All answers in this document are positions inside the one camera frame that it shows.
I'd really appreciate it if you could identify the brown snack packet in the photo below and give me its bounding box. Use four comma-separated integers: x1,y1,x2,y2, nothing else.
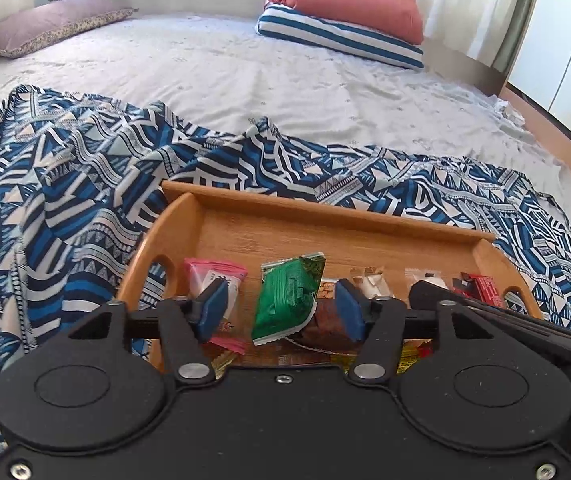
285,278,360,356

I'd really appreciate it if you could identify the pink white snack packet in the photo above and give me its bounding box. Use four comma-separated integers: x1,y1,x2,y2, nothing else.
183,258,247,356

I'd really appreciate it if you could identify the green snack packet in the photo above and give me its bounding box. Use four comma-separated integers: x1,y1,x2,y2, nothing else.
252,252,325,347

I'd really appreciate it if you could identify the yellow snack packet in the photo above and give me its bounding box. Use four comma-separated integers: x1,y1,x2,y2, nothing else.
396,339,433,375

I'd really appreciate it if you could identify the white translucent snack packet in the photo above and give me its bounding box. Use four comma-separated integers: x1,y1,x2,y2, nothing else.
405,268,448,289

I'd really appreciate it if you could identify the small dark red bar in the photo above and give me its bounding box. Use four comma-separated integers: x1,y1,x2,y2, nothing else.
453,273,505,308

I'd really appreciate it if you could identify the beige nougat bar packet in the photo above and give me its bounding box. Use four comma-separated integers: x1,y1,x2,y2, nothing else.
349,266,394,299

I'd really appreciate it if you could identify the gold foil snack packet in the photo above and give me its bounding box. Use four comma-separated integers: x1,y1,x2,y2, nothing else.
212,350,240,379

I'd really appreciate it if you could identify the wooden serving tray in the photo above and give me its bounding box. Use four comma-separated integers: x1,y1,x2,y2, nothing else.
115,179,545,376

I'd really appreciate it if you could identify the blue patterned cloth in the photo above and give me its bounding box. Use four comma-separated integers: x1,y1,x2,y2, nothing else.
0,84,571,470

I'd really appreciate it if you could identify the grey bed sheet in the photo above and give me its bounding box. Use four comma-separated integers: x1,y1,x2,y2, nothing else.
0,15,571,222

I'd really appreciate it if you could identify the crumpled white tissue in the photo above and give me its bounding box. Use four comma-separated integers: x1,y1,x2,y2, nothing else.
491,96,525,128

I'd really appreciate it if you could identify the blue striped pillow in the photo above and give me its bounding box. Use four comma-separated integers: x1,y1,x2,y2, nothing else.
256,3,424,70

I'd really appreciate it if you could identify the red pillow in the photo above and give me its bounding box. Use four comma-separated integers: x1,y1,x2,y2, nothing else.
267,0,424,46

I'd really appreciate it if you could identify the purple pillow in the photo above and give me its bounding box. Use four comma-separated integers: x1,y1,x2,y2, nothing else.
0,0,138,58

